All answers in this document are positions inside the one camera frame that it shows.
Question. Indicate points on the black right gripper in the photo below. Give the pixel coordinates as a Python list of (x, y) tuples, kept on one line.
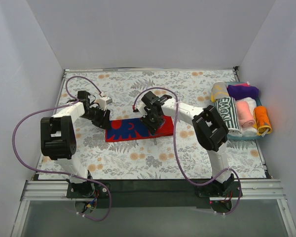
[(152, 119)]

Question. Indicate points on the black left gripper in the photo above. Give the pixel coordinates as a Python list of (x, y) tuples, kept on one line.
[(98, 116)]

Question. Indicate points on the red and blue towel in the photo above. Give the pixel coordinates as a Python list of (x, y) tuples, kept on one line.
[(133, 129)]

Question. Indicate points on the pink panda towel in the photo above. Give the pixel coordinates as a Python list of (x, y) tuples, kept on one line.
[(245, 116)]

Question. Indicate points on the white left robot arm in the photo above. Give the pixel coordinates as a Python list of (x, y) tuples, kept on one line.
[(58, 141)]

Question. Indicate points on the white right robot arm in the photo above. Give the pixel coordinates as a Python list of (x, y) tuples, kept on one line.
[(211, 133)]

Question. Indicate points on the floral patterned table mat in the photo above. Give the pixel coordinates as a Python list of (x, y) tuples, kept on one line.
[(160, 158)]

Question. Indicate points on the grey yellow rolled towel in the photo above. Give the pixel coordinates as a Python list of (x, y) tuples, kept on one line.
[(219, 90)]

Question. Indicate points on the striped lemon rolled towel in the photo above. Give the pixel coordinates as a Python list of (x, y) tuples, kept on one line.
[(227, 109)]

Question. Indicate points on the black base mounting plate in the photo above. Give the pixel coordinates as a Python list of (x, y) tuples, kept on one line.
[(165, 193)]

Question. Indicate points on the purple rolled towel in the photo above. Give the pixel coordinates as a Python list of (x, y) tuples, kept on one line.
[(239, 92)]

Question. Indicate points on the white rolled towel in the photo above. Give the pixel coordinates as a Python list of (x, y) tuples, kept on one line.
[(249, 131)]

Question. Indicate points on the orange rolled towel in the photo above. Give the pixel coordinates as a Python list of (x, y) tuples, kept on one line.
[(262, 124)]

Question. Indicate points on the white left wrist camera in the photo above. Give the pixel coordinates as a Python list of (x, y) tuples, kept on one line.
[(103, 102)]

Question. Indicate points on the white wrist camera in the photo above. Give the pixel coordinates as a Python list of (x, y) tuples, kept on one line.
[(140, 108), (103, 102)]

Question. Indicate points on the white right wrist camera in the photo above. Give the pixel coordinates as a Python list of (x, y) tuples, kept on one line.
[(140, 108)]

